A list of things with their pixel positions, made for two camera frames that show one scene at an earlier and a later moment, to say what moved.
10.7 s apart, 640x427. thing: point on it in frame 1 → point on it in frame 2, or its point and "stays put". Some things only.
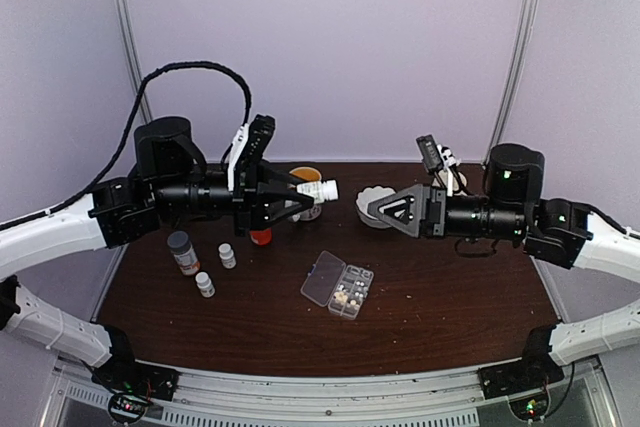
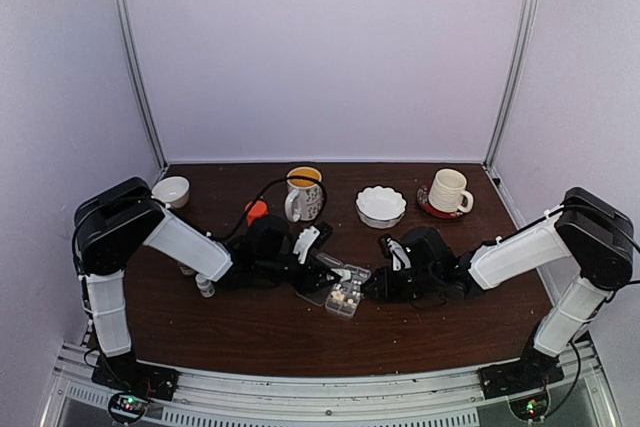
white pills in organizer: [341, 297] stays put
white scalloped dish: [367, 196] stays put
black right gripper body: [499, 222] → [424, 282]
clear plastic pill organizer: [333, 284] stays put
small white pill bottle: [205, 284] stays put
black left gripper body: [179, 199] → [268, 268]
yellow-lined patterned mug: [307, 174] stays put
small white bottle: [321, 191] → [343, 273]
